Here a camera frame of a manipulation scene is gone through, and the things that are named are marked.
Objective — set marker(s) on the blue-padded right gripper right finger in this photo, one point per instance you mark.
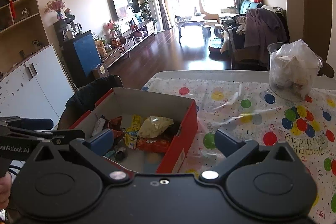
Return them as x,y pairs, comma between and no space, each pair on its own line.
238,153

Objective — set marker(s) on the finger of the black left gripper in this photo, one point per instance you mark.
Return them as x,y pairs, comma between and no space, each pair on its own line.
63,137
28,123

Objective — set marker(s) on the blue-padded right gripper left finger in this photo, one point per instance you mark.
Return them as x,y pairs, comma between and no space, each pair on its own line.
90,154

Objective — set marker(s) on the yellow cartoon snack packet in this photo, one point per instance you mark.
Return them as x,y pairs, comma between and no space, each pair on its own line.
131,135

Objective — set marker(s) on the cream white snack bag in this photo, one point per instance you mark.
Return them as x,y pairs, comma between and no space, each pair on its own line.
153,126

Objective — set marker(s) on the red instant noodle packet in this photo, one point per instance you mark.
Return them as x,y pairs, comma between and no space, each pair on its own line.
159,144

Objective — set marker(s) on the small black round jelly cup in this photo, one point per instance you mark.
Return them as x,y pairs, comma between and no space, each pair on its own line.
120,154

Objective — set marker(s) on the dark red foil snack bag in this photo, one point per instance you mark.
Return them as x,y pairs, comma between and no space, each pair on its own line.
115,125

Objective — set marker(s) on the person's left hand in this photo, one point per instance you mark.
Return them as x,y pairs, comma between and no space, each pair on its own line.
5,188

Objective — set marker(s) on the white storage cabinet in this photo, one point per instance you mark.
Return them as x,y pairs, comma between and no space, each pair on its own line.
36,88

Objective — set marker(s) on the dark chair behind box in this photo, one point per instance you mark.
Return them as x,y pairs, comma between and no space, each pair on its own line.
85,99

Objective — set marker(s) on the colourful balloon tablecloth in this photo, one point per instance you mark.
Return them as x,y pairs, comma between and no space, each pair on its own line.
252,111

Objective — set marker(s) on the red cardboard box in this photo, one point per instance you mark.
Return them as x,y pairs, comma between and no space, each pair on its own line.
127,102

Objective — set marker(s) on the blue-fronted black cabinet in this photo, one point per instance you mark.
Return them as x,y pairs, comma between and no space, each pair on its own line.
78,49

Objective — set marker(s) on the clear plastic jar with bags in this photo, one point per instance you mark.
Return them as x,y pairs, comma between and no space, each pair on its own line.
293,68

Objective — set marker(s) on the long wooden TV console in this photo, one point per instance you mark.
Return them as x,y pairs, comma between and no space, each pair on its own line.
129,41

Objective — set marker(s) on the pink flowers in vase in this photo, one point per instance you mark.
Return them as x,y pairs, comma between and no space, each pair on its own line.
56,6

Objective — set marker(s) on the purple clothes on chair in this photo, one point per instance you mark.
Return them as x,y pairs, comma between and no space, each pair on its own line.
261,27

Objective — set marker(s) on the wooden coffee table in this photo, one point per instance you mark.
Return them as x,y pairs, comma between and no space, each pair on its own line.
193,21

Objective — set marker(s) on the green potted plant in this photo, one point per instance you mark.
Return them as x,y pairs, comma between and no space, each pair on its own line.
145,10

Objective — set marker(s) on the flat screen television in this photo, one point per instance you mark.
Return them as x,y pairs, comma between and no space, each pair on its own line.
120,9

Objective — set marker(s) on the wooden wall shelf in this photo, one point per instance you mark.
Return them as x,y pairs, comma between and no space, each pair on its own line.
22,36

